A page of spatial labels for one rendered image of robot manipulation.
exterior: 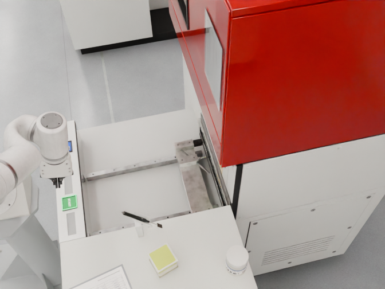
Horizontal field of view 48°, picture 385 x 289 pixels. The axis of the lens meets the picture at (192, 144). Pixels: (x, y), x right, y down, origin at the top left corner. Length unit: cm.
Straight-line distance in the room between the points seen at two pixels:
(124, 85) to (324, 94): 229
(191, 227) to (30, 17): 301
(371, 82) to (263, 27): 43
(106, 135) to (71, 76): 156
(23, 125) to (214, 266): 75
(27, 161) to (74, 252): 51
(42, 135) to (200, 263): 66
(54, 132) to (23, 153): 14
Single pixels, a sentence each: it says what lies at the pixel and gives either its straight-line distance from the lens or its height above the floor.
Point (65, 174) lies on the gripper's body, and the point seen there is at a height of 118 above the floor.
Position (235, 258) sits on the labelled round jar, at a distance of 141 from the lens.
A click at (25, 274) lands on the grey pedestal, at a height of 3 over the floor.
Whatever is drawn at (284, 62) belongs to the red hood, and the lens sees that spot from 108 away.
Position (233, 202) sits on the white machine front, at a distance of 158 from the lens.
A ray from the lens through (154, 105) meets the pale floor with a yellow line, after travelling 317.
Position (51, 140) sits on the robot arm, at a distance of 130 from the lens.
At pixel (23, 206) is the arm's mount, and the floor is 86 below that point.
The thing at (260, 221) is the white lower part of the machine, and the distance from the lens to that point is 181.
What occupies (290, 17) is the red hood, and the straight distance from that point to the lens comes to 100.
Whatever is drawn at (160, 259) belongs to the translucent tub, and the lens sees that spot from 144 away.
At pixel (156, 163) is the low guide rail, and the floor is 85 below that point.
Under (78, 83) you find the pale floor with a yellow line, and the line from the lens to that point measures 344.
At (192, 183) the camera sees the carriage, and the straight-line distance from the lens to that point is 174.
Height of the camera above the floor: 237
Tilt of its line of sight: 54 degrees down
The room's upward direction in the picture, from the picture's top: 2 degrees counter-clockwise
